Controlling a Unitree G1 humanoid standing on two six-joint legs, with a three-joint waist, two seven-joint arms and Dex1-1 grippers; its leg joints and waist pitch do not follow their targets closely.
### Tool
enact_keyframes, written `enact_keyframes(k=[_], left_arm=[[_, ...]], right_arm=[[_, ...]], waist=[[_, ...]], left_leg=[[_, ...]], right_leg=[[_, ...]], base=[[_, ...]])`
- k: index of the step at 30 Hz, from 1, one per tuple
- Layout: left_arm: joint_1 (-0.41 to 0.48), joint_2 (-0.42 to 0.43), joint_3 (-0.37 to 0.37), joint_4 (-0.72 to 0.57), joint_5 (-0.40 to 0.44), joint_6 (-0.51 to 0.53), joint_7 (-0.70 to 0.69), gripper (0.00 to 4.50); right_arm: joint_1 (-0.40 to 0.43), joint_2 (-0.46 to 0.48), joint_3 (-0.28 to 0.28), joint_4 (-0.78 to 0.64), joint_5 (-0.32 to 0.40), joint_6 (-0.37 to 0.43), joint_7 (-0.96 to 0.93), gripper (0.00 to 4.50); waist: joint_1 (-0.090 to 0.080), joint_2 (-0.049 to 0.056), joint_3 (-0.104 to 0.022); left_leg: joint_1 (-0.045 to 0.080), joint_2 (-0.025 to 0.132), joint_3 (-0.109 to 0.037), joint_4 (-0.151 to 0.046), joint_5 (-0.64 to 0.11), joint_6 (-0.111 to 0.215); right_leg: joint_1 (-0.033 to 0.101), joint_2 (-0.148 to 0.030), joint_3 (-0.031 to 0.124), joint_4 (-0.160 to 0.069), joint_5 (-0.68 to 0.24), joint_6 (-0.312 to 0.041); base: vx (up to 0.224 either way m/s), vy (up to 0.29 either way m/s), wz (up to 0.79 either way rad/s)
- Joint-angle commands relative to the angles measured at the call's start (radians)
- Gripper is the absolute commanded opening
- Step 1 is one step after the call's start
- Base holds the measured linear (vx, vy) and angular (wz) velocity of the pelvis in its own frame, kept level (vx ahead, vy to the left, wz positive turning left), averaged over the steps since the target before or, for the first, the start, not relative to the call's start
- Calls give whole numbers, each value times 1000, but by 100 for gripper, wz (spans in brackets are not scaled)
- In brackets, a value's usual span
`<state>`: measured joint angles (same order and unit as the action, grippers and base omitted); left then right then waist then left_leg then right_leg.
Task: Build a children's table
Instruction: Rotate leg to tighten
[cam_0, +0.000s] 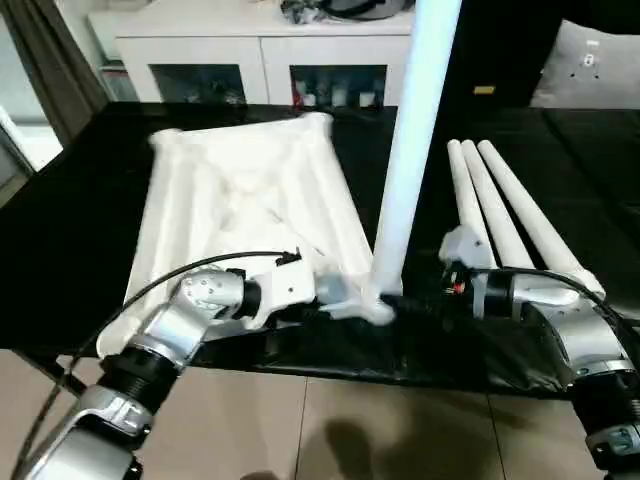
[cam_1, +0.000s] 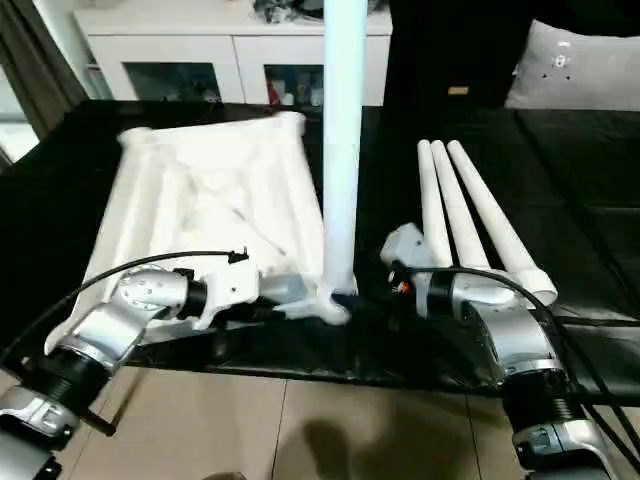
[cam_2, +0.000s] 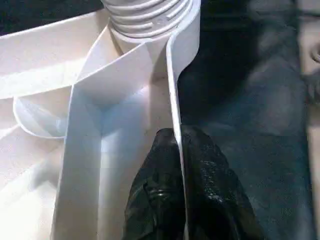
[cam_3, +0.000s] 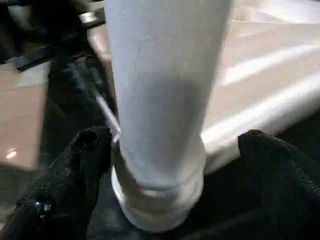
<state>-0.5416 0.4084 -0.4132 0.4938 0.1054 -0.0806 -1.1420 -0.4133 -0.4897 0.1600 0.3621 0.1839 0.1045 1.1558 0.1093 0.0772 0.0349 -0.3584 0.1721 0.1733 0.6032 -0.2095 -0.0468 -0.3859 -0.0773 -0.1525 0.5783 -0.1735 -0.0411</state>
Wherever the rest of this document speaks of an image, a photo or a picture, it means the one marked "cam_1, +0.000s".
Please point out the white plastic table leg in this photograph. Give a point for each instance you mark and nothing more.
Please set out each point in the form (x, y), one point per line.
(434, 210)
(460, 210)
(342, 150)
(490, 210)

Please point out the white plastic table top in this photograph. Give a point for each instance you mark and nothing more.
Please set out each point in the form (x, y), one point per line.
(210, 190)

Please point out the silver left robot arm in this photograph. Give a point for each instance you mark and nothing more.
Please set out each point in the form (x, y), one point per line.
(110, 320)

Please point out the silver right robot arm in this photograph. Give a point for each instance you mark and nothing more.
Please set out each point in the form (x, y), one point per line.
(515, 340)

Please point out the black metal support rod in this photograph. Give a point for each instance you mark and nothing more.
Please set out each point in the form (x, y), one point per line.
(115, 410)

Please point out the black work mat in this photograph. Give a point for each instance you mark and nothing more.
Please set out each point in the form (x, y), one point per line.
(590, 200)

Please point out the small white jar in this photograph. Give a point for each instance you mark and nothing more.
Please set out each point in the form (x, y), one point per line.
(288, 99)

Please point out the black furniture with gold label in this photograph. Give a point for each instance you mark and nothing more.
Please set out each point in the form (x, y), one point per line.
(445, 50)

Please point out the white sideboard with glass doors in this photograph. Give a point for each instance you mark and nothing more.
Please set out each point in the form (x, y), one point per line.
(200, 45)

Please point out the grey cushion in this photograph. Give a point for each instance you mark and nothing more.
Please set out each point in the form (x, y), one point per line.
(575, 70)

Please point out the dark clutter pile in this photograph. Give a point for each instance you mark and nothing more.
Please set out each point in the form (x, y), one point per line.
(280, 12)

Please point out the grey-brown curtain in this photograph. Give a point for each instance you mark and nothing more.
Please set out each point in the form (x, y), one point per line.
(35, 65)

